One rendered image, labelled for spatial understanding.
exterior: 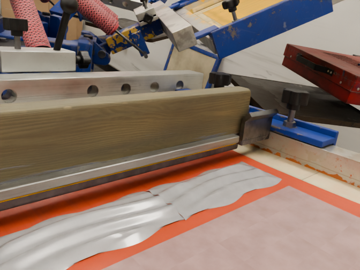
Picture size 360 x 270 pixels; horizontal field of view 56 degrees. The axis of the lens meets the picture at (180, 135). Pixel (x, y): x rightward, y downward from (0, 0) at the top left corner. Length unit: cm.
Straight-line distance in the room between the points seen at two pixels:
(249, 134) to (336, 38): 195
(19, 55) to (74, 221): 35
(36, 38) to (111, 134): 47
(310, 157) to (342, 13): 194
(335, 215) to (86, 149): 28
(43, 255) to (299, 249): 22
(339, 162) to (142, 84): 38
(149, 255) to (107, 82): 39
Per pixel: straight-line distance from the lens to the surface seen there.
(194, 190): 39
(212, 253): 31
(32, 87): 57
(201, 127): 45
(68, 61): 64
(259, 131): 54
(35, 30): 82
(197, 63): 306
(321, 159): 53
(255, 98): 117
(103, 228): 32
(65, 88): 59
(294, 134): 54
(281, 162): 54
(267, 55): 267
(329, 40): 244
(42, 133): 33
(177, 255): 30
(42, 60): 63
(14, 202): 36
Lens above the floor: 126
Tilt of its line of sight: 25 degrees down
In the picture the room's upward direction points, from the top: 13 degrees clockwise
